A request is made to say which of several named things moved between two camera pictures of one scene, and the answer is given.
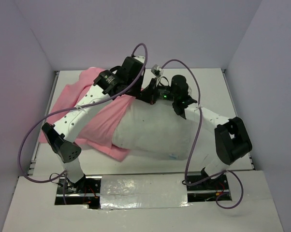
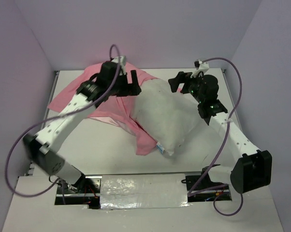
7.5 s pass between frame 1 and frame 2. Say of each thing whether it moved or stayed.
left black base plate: stayed
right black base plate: stayed
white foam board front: stayed
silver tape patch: stayed
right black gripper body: moved
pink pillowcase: moved
